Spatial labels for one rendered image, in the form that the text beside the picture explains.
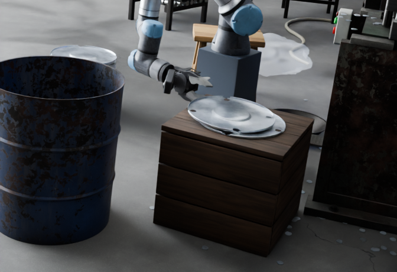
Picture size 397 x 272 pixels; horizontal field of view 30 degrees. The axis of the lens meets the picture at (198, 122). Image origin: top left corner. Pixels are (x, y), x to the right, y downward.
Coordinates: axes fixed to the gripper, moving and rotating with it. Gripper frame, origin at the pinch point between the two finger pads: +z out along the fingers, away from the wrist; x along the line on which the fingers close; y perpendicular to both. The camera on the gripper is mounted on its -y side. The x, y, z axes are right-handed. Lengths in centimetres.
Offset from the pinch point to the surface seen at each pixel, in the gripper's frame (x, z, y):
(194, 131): 3.0, 12.1, -21.5
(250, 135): 1.8, 25.3, -10.2
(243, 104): 1.7, 10.3, 8.2
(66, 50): 24, -98, 31
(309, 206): 33, 38, 20
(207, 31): 13, -65, 91
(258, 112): 1.4, 17.6, 6.2
